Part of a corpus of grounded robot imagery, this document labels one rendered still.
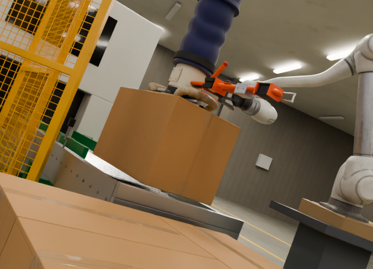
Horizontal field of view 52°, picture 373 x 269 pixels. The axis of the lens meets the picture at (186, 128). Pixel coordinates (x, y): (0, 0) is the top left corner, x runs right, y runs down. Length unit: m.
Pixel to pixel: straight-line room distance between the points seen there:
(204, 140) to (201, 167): 0.12
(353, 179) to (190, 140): 0.71
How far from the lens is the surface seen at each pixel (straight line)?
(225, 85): 1.71
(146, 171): 1.63
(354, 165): 1.81
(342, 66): 2.03
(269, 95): 1.49
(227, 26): 2.05
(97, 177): 1.66
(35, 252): 0.73
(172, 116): 1.62
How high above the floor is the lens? 0.78
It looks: 4 degrees up
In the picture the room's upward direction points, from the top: 22 degrees clockwise
